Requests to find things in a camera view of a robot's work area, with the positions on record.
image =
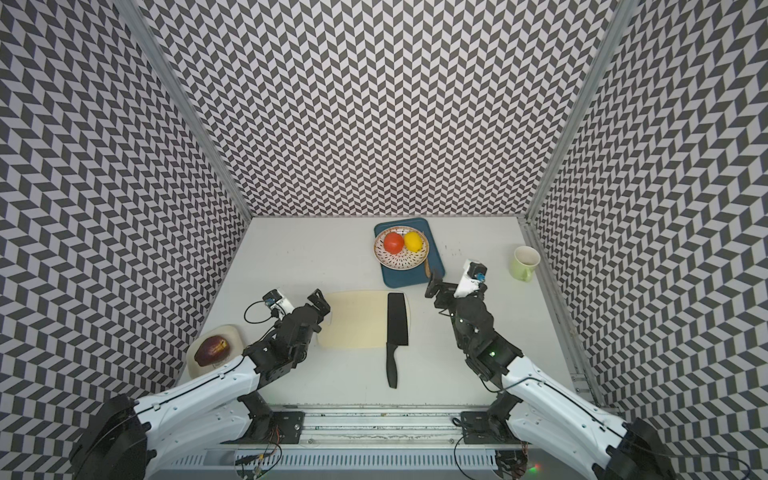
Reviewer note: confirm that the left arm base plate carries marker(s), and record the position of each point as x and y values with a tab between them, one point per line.
282	427

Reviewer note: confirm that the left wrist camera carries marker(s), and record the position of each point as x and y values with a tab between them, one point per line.
277	303

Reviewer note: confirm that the aluminium front rail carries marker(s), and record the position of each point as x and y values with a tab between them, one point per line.
384	423

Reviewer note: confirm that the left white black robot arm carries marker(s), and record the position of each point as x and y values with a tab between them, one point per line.
133	438

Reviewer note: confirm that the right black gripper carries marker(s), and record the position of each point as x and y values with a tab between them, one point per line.
447	292

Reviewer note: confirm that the teal rectangular tray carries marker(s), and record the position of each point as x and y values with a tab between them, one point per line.
418	275

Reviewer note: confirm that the dark red fruit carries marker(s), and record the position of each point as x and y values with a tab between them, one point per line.
213	350

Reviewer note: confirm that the red tomato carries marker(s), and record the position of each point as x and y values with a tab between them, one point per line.
393	243

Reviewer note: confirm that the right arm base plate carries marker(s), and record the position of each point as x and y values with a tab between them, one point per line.
480	427

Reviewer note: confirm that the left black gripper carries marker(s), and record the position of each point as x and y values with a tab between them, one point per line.
320	303

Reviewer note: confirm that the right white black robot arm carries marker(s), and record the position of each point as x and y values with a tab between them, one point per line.
593	442

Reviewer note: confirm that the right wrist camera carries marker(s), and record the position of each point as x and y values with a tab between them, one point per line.
472	281

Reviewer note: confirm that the patterned ceramic plate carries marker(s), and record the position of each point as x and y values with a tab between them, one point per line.
405	259

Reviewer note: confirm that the beige small plate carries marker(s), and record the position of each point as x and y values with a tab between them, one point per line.
231	333

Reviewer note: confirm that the cream cutting board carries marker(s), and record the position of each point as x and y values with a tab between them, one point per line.
358	320

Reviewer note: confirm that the black cleaver knife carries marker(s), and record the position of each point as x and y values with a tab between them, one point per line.
397	334

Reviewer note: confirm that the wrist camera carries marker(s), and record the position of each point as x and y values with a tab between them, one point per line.
277	303
472	281

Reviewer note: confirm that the light green mug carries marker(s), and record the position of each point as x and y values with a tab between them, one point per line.
524	262

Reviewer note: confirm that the yellow lemon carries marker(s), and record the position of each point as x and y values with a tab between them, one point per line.
413	241

